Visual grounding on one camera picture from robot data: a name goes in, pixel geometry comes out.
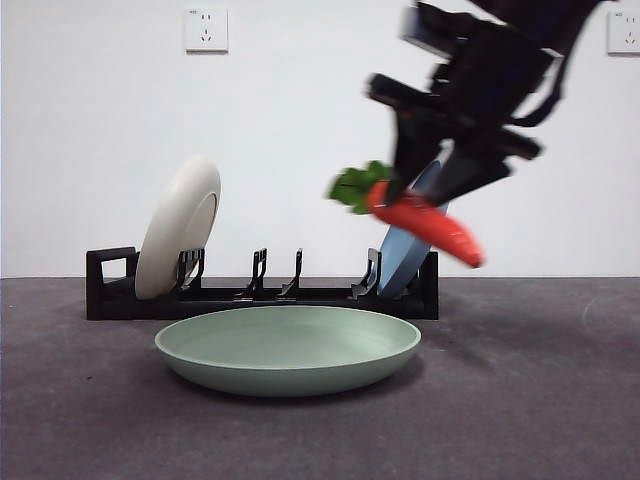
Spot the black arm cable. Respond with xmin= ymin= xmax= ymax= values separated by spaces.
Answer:
xmin=508 ymin=47 xmax=570 ymax=127

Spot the black plate rack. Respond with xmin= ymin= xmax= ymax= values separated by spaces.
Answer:
xmin=85 ymin=245 xmax=440 ymax=321

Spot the green plate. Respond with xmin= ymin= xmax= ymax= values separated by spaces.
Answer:
xmin=153 ymin=305 xmax=423 ymax=399

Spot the white wall socket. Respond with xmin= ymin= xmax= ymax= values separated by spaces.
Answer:
xmin=606 ymin=10 xmax=640 ymax=56
xmin=185 ymin=7 xmax=229 ymax=54

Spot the blue plate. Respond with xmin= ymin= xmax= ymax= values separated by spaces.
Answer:
xmin=377 ymin=158 xmax=450 ymax=297

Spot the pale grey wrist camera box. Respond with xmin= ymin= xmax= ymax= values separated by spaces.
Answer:
xmin=401 ymin=7 xmax=455 ymax=55

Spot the cream white plate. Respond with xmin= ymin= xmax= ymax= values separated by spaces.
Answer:
xmin=134 ymin=153 xmax=222 ymax=301

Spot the orange toy carrot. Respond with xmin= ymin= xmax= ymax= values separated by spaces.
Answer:
xmin=328 ymin=160 xmax=487 ymax=270

